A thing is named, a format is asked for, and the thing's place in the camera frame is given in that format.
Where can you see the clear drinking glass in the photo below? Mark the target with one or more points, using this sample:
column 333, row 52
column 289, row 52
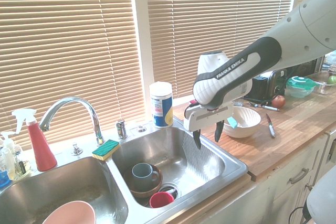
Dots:
column 238, row 102

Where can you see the chrome gooseneck faucet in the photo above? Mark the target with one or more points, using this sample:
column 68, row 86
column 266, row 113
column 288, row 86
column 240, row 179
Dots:
column 90, row 108

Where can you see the white and blue cleanser canister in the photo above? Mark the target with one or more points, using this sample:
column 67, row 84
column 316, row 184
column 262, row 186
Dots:
column 161, row 106

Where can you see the pink plastic bowl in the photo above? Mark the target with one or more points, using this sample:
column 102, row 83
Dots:
column 73, row 213

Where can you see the silver metal rod tool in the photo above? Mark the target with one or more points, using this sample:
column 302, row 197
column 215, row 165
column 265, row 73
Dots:
column 270, row 107

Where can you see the green apple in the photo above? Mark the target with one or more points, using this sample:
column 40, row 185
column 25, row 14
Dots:
column 332, row 79

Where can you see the black toaster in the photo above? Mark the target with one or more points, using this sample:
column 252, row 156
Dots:
column 267, row 85

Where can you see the red plastic cup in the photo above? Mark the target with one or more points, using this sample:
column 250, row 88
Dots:
column 160, row 200

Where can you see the clear plastic tray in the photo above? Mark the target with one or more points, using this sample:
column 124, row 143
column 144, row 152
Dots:
column 321, row 86

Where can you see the white ribbed bowl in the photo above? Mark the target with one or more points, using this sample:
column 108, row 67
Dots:
column 246, row 123

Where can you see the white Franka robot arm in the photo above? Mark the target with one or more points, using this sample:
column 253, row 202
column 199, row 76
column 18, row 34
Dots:
column 262, row 51

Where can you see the red apple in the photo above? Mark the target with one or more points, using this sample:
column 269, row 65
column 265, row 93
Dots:
column 278, row 101

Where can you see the clear soap pump bottle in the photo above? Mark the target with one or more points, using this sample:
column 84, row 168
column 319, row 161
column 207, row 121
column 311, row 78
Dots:
column 8, row 153

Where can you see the metal sink drain strainer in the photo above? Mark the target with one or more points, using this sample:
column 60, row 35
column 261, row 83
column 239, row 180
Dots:
column 174, row 190

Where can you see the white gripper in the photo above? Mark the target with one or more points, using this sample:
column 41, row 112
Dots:
column 207, row 117

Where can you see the green and yellow sponge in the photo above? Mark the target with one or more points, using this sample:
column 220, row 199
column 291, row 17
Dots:
column 106, row 149

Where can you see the chrome sink sprayer knob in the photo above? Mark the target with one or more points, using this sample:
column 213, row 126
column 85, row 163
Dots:
column 76, row 150

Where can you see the white rounded robot base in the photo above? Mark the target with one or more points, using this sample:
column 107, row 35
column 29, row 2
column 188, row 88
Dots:
column 324, row 200

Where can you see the wide beige window blind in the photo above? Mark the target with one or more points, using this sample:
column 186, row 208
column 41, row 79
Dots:
column 65, row 37
column 210, row 24

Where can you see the chrome sink hole cap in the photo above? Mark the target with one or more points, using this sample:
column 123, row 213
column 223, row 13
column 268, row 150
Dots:
column 141, row 129

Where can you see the red spray bottle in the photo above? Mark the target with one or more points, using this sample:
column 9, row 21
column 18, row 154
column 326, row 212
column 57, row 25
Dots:
column 40, row 150

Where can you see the stainless steel double sink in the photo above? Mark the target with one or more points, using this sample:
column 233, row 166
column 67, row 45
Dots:
column 204, row 166

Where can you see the clear glass utensil holder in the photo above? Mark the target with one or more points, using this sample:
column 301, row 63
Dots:
column 23, row 167

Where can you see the green-lid clear food container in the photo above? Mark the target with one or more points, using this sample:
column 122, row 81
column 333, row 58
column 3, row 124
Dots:
column 300, row 86

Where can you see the brown wooden bowl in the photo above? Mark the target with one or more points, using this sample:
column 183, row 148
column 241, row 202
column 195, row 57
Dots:
column 141, row 193

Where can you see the grey-blue mug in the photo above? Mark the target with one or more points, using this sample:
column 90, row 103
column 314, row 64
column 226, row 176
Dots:
column 143, row 176

